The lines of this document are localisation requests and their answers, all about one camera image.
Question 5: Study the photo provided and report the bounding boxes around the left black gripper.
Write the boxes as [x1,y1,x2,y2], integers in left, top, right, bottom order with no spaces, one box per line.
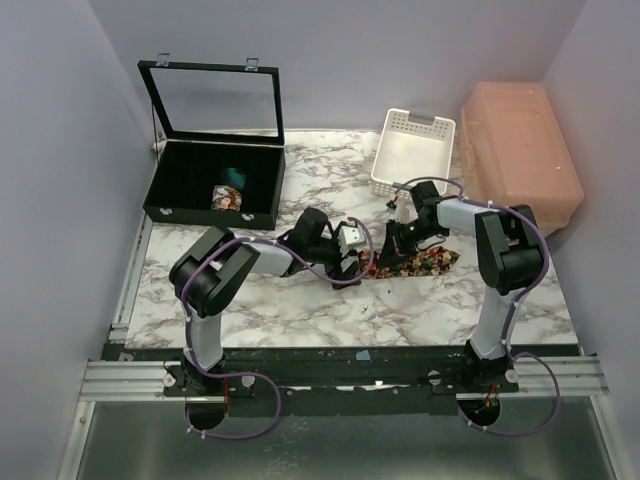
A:
[306,223,362,289]

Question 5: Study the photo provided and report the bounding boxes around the colourful patterned necktie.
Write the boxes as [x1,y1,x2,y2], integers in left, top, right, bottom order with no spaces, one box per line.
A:
[367,246,460,279]

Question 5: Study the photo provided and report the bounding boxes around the white plastic basket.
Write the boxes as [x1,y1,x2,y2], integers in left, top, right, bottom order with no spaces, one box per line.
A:
[370,108,456,197]

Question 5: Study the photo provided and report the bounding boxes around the pink plastic storage box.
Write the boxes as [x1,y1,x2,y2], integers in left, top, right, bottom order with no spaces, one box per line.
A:
[458,82,584,235]

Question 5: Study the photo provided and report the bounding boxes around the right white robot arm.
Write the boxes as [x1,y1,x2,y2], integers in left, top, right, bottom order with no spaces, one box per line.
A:
[375,176,550,392]

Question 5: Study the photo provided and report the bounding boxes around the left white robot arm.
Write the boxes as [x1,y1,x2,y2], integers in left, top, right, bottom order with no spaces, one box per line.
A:
[169,207,373,395]

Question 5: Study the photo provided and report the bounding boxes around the rolled patterned tie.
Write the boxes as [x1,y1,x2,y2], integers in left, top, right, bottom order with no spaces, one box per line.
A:
[211,185,243,211]

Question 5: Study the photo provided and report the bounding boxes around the rolled teal tie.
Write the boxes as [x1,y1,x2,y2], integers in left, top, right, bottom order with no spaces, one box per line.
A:
[221,167,248,191]

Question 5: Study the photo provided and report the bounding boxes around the black display box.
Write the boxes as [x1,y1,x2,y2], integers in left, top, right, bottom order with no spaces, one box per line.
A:
[137,57,286,231]

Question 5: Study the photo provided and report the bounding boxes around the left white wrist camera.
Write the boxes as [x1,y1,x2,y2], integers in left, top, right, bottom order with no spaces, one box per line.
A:
[337,224,368,256]

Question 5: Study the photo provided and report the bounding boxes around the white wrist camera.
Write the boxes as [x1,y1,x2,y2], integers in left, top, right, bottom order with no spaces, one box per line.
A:
[337,224,368,256]
[386,198,410,223]

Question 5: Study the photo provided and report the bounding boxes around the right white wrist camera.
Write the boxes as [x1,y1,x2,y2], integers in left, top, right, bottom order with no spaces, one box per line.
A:
[386,198,410,223]

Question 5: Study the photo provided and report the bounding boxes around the black mounting rail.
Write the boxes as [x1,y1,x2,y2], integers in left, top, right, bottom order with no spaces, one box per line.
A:
[100,345,603,428]

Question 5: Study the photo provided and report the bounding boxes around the aluminium extrusion rail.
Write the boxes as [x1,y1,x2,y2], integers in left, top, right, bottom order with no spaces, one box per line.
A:
[79,361,166,402]

